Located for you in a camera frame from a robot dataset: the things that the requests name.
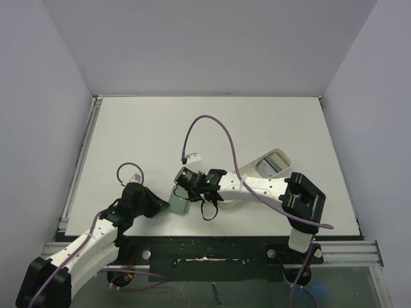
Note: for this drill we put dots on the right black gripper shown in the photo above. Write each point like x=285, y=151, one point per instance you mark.
x=179, y=180

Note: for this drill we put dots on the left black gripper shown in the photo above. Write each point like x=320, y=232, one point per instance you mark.
x=157, y=205

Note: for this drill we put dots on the green leather card holder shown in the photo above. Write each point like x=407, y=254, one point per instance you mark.
x=179, y=202

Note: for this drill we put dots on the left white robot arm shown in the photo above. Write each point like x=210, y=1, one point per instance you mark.
x=53, y=282

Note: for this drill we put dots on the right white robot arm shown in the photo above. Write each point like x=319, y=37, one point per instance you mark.
x=295, y=197

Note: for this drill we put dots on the stack of credit cards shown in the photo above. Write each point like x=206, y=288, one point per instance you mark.
x=271, y=165

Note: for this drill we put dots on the white plastic tray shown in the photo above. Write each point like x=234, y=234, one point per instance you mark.
x=261, y=181

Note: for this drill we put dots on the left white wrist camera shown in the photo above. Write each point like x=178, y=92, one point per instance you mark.
x=136, y=178

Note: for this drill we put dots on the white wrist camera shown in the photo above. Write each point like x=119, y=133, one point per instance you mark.
x=192, y=160
x=136, y=178

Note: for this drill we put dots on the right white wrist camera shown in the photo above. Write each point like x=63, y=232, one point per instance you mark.
x=192, y=160

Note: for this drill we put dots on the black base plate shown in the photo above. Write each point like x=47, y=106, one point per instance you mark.
x=215, y=259

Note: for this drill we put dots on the aluminium frame rail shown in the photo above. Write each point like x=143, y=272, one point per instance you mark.
x=149, y=136

